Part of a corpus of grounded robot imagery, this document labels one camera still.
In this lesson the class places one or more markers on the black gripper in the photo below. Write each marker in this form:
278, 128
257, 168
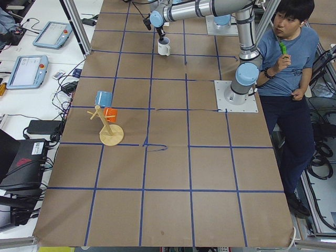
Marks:
159, 31

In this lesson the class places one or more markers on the white HOME mug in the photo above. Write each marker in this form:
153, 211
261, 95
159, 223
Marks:
164, 46

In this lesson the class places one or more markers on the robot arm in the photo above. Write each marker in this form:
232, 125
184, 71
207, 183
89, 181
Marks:
246, 74

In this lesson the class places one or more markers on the person's right hand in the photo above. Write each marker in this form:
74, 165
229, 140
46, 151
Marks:
283, 62

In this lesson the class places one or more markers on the person's left hand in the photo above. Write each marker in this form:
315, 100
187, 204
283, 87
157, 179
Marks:
298, 94

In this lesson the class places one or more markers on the black power adapter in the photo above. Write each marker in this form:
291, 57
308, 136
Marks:
89, 22

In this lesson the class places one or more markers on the blue mug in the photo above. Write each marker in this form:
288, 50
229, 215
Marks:
103, 98

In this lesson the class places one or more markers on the orange mug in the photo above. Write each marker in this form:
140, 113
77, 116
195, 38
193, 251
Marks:
110, 114

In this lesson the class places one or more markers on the teach pendant upper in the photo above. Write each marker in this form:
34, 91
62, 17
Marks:
53, 35

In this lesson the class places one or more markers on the teach pendant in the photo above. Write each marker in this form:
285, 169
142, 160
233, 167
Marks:
53, 35
28, 72

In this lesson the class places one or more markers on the small remote control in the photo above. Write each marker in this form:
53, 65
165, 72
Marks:
58, 74

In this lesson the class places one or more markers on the wooden mug tree stand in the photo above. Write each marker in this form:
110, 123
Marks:
110, 134

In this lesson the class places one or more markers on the person in blue shirt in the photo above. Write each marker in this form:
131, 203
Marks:
275, 91

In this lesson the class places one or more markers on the teach pendant lower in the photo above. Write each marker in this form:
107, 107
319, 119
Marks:
28, 72

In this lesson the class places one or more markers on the black power brick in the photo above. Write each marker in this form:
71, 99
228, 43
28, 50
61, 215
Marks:
43, 127

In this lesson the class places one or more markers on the black computer case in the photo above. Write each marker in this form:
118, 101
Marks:
21, 164

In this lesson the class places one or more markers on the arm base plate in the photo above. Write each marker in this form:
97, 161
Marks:
228, 101
221, 25

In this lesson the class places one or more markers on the aluminium frame post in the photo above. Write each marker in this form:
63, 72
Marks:
75, 22

